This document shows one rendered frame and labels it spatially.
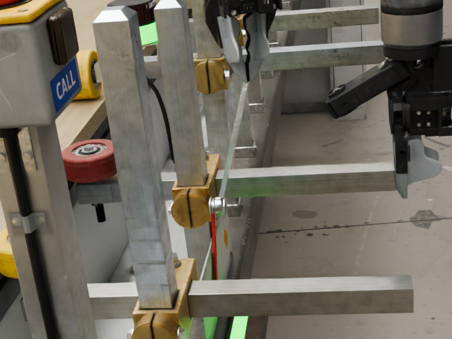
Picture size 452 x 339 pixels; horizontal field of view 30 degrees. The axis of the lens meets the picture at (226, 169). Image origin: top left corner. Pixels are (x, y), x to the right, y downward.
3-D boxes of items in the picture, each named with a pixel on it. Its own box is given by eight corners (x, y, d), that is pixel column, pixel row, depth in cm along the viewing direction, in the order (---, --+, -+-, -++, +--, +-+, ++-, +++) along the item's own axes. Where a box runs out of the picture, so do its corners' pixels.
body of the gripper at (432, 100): (457, 141, 105) (457, 48, 101) (387, 145, 107) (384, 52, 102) (450, 120, 112) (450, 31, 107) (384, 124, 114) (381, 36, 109)
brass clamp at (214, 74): (239, 67, 140) (236, 38, 138) (230, 93, 128) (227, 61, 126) (202, 70, 141) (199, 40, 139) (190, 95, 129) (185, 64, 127)
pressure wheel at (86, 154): (135, 206, 123) (123, 133, 119) (122, 232, 116) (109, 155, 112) (82, 209, 125) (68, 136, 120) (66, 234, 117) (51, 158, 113)
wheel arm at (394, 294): (411, 303, 93) (411, 270, 91) (413, 321, 90) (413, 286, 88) (35, 312, 100) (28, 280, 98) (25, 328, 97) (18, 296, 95)
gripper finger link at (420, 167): (442, 206, 110) (442, 140, 106) (396, 208, 111) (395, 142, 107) (440, 195, 113) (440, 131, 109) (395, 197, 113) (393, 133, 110)
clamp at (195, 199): (224, 185, 121) (220, 153, 119) (211, 229, 109) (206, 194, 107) (185, 187, 122) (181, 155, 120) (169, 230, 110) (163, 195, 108)
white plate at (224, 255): (234, 254, 127) (227, 194, 123) (210, 359, 103) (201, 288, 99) (231, 255, 127) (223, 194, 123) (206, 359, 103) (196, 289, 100)
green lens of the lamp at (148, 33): (165, 31, 107) (162, 15, 106) (155, 44, 102) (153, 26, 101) (119, 35, 108) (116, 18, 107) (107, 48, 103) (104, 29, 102)
